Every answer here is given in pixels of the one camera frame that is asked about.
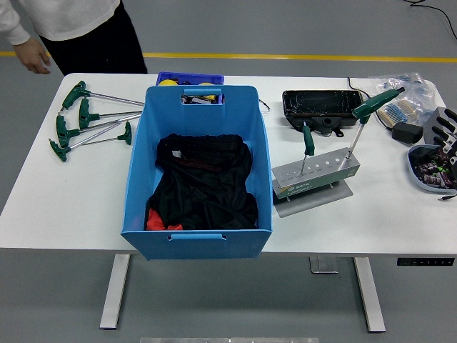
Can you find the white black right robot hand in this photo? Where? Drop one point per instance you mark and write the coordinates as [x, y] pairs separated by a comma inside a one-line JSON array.
[[446, 135]]

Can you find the person's right hand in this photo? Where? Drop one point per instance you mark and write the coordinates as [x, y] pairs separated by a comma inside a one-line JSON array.
[[32, 53]]

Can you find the grey green hex key stand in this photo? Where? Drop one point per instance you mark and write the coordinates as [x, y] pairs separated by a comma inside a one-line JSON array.
[[314, 178]]

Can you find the person's right forearm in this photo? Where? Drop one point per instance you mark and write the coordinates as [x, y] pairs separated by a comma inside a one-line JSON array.
[[12, 21]]

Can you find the large blue plastic box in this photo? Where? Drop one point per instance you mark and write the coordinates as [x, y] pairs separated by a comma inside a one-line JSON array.
[[200, 114]]

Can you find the grey block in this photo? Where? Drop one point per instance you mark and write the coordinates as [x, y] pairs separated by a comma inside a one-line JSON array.
[[430, 121]]

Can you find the dark small components pile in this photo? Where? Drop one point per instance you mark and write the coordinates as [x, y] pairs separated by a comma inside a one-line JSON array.
[[435, 171]]

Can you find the black power adapter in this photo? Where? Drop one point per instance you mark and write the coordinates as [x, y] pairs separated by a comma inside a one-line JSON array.
[[407, 133]]

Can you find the grey bowl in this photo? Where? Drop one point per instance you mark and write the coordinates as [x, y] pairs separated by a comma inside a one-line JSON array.
[[414, 171]]

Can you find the tan resistor tape strip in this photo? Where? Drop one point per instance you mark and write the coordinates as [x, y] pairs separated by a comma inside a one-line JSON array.
[[396, 112]]

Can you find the person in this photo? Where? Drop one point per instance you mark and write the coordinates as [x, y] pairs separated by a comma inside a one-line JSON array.
[[85, 32]]

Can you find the clear bag of resistors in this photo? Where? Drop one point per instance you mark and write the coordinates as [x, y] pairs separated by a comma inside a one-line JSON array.
[[407, 89]]

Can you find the black plug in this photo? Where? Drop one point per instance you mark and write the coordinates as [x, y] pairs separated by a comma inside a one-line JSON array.
[[446, 197]]

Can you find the black table control panel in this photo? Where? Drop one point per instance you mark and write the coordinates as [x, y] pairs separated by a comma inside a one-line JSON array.
[[425, 261]]

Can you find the black plastic tray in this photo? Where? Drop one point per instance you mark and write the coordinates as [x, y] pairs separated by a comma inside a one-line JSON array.
[[321, 103]]

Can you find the yellow round object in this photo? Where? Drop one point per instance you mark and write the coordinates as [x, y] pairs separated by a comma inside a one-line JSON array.
[[205, 84], [168, 83]]

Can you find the small dark blue bin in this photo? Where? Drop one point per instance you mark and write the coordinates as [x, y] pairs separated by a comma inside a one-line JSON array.
[[193, 76]]

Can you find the white table leg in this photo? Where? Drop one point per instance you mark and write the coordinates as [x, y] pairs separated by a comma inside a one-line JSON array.
[[371, 296], [114, 293]]

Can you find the red cloth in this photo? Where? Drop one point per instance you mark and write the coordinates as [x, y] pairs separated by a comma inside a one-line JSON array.
[[155, 221]]

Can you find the black cloth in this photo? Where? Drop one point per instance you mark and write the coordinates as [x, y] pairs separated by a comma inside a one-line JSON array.
[[203, 186]]

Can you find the grey metal table bracket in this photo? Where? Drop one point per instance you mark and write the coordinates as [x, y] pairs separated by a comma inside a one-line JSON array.
[[324, 265]]

